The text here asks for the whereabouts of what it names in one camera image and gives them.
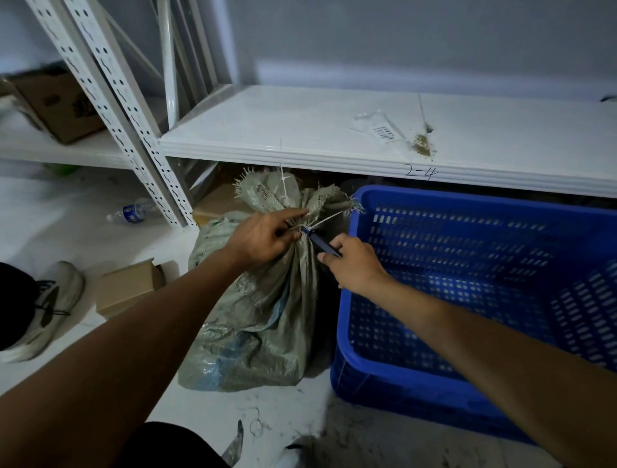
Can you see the white tube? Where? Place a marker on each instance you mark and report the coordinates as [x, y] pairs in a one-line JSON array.
[[167, 62]]

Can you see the large brown cardboard box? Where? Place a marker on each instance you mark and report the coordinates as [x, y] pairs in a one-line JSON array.
[[55, 103]]

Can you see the person's left hand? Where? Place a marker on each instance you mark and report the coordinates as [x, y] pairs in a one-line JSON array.
[[258, 237]]

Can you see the narrow white metal shelf board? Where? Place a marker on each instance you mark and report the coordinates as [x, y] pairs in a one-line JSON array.
[[58, 149]]

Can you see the person's right thumb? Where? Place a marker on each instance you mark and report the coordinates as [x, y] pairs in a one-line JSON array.
[[328, 259]]

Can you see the small brown cardboard box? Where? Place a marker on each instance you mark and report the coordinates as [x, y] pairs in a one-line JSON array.
[[126, 288]]

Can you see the person's right forearm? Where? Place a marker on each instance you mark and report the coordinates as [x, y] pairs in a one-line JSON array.
[[491, 366]]

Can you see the brown debris clump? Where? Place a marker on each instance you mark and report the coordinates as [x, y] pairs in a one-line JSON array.
[[423, 143]]

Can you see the person's right hand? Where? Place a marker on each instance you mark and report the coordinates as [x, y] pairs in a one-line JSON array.
[[359, 267]]

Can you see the grey-green woven sack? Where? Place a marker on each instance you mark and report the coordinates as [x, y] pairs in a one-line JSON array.
[[262, 318]]

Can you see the white perforated shelf upright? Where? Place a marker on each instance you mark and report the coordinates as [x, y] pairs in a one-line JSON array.
[[103, 111], [132, 103]]

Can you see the blue plastic crate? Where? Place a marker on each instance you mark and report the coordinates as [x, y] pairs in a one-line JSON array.
[[462, 270]]

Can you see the person's left forearm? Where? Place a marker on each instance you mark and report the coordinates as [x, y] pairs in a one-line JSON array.
[[120, 357]]

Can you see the wide white metal shelf board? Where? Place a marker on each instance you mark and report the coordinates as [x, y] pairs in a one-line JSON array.
[[308, 120]]

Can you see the clear plastic bag with label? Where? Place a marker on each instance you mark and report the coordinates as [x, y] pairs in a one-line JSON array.
[[381, 128]]

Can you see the flat cardboard box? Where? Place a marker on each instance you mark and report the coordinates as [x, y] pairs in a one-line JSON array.
[[219, 200]]

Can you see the clear plastic water bottle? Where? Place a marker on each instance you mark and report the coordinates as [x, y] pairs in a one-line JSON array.
[[132, 211]]

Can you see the black trouser leg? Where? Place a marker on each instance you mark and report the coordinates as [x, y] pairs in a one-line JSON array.
[[168, 448], [14, 303]]

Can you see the white zip tie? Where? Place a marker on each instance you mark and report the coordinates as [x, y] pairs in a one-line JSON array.
[[285, 185]]

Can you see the grey metal bars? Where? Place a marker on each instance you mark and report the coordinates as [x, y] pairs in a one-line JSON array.
[[197, 48]]

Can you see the person's left thumb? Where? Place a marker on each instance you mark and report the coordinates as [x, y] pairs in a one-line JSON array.
[[288, 235]]

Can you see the white sneaker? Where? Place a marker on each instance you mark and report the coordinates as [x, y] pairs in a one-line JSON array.
[[234, 446], [50, 313]]

